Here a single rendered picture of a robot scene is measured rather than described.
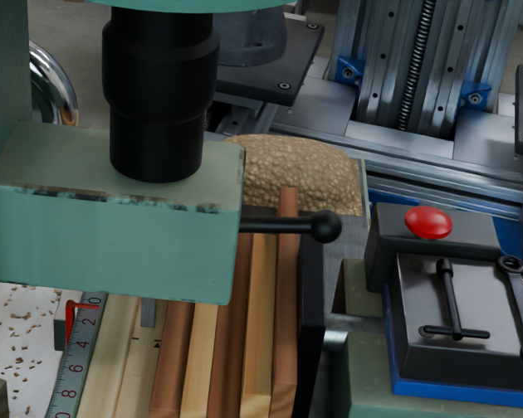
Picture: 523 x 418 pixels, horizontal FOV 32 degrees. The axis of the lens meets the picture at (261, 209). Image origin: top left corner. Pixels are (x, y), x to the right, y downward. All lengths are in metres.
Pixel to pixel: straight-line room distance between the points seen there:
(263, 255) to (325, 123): 0.66
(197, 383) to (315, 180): 0.29
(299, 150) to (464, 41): 0.51
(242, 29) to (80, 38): 1.97
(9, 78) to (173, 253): 0.13
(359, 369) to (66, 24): 2.72
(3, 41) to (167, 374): 0.21
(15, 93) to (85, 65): 2.40
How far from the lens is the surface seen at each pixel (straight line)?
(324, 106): 1.31
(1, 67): 0.52
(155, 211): 0.50
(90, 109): 2.71
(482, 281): 0.59
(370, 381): 0.56
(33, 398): 0.76
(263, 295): 0.60
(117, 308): 0.61
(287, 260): 0.61
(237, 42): 1.18
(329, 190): 0.79
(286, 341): 0.55
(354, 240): 0.77
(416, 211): 0.60
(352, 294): 0.62
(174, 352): 0.57
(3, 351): 0.80
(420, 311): 0.56
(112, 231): 0.51
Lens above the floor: 1.36
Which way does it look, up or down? 35 degrees down
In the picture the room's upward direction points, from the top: 7 degrees clockwise
